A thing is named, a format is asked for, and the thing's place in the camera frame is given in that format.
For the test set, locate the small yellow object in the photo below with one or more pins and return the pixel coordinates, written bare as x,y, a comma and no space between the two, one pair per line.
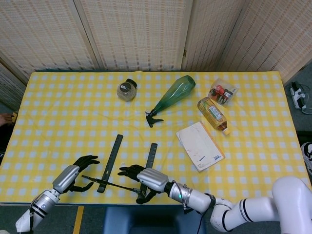
14,117

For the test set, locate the yellow white checkered tablecloth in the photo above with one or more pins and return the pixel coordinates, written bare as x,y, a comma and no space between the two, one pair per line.
61,109

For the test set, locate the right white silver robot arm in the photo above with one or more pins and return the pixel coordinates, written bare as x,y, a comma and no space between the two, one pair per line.
195,197

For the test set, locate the woven bamboo screen panel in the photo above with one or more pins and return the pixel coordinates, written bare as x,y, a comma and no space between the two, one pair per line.
209,31
275,31
136,31
36,31
9,85

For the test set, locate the white power strip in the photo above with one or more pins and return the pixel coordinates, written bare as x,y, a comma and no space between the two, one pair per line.
296,95

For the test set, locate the black folding laptop stand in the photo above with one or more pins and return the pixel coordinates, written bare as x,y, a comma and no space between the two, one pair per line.
112,161

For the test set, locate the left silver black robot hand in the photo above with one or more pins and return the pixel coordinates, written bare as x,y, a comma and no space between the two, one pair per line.
65,178

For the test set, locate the black white sneaker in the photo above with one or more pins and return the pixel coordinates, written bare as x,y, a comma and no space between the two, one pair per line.
307,153

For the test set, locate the blue padded seat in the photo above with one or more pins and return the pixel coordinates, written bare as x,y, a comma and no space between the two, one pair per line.
146,221

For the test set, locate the white booklet orange edge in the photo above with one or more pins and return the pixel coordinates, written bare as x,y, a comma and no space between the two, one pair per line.
198,146

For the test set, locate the round glass jar black lid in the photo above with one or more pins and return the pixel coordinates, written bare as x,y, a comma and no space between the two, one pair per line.
125,93

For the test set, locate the bare person hand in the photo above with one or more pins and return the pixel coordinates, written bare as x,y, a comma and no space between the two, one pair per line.
4,120

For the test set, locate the green plastic spray bottle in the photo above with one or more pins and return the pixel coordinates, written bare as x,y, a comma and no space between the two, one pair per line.
175,92

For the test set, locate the clear plastic box small items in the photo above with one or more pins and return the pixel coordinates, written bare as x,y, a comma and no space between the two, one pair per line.
223,93

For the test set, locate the tea bottle yellow cap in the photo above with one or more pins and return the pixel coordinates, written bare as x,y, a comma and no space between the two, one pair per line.
213,114

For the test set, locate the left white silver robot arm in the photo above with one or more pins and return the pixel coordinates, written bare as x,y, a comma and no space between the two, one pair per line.
42,203

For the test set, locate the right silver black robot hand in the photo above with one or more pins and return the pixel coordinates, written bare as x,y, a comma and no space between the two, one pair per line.
153,179

